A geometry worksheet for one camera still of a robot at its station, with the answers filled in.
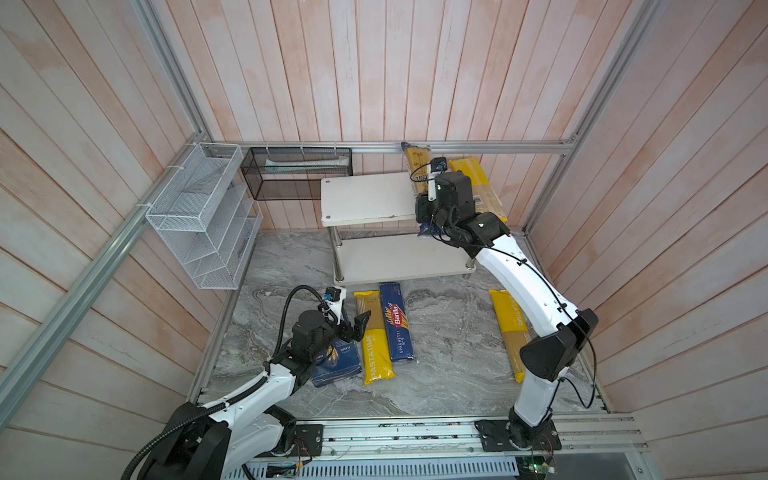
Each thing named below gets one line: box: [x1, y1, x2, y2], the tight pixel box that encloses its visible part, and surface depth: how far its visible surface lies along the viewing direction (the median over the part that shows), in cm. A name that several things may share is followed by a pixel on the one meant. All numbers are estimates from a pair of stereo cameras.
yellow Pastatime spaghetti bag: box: [354, 290, 396, 386], surface depth 88 cm
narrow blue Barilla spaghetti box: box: [380, 282, 414, 362], surface depth 92 cm
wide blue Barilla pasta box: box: [311, 340, 362, 387], surface depth 81 cm
